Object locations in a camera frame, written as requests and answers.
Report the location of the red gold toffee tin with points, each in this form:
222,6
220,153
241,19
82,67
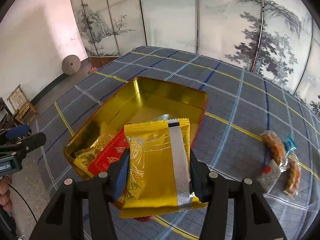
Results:
141,100

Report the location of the blue candy wrapper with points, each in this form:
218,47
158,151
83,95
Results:
289,144

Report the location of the round stone disc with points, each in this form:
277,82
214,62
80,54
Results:
71,65

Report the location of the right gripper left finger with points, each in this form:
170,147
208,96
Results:
63,216

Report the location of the red snack packet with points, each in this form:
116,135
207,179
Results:
110,154

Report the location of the grey sesame cake packet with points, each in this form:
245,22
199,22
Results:
270,175

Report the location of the plaid blue tablecloth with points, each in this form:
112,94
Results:
240,107

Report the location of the person left hand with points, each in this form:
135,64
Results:
5,201

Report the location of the yellow Wanjiyuan snack pouch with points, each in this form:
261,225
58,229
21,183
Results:
95,138

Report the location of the yellow packet silver strip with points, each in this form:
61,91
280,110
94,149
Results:
159,176

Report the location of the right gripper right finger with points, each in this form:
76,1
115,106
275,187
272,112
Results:
253,218

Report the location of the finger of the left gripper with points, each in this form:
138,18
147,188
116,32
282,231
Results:
14,133
24,146

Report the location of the painted folding screen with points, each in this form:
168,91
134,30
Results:
276,39

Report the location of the peanut snack clear bag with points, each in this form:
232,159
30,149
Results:
276,148

